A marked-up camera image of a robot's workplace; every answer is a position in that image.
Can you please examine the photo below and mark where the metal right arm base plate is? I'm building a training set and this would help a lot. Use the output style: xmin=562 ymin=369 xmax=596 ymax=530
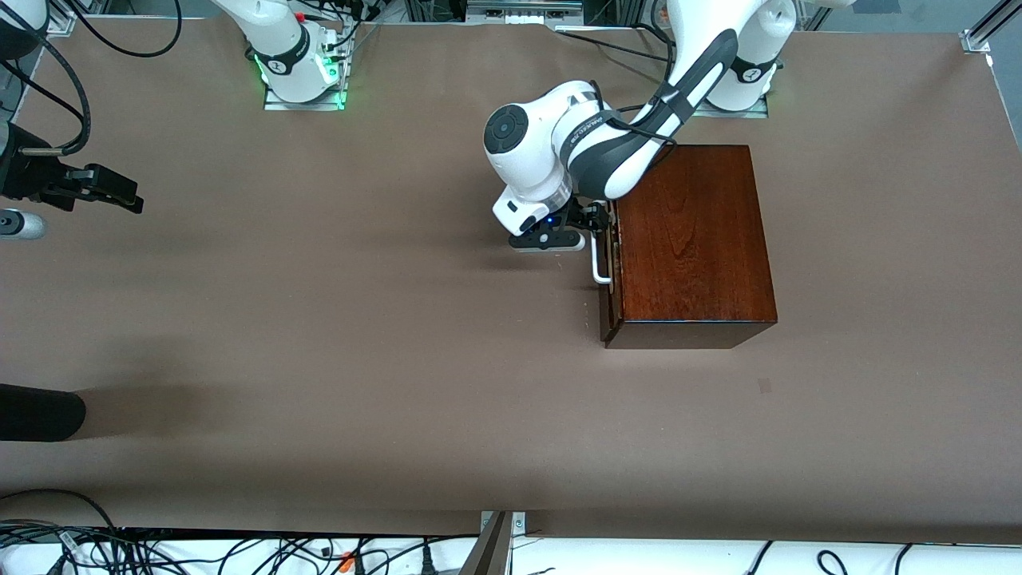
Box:
xmin=263 ymin=24 xmax=347 ymax=112

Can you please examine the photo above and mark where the black cable bundle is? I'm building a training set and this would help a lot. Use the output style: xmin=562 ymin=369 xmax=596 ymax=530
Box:
xmin=303 ymin=0 xmax=386 ymax=50

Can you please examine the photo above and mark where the grey metal port box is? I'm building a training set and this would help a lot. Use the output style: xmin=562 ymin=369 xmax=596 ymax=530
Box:
xmin=465 ymin=0 xmax=584 ymax=26

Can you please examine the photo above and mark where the aluminium profile bar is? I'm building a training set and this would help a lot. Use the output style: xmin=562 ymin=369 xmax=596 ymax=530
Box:
xmin=461 ymin=511 xmax=513 ymax=575

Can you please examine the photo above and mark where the light wood drawer white handle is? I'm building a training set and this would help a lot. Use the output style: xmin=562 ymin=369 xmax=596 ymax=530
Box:
xmin=591 ymin=201 xmax=623 ymax=318

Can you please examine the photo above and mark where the dark brown wooden cabinet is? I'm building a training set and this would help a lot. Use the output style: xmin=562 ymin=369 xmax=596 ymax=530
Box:
xmin=599 ymin=145 xmax=778 ymax=350

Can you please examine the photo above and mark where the looping black right arm cable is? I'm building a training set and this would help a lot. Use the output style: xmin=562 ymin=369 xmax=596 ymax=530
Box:
xmin=60 ymin=0 xmax=184 ymax=59

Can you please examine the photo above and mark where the brown table cover sheet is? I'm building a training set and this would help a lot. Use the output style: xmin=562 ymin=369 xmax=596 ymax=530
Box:
xmin=0 ymin=16 xmax=1022 ymax=538

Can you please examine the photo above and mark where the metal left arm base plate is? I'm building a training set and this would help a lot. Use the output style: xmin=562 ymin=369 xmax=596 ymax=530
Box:
xmin=691 ymin=96 xmax=770 ymax=119

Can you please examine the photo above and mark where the long black base cable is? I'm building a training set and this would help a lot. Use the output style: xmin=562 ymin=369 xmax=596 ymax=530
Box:
xmin=557 ymin=29 xmax=673 ymax=65

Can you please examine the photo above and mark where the black ribbed cylinder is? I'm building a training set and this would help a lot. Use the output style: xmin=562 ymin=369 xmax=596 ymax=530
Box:
xmin=0 ymin=383 xmax=87 ymax=442

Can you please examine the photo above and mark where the aluminium corner profile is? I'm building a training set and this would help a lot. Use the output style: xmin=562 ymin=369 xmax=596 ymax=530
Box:
xmin=961 ymin=0 xmax=1022 ymax=55

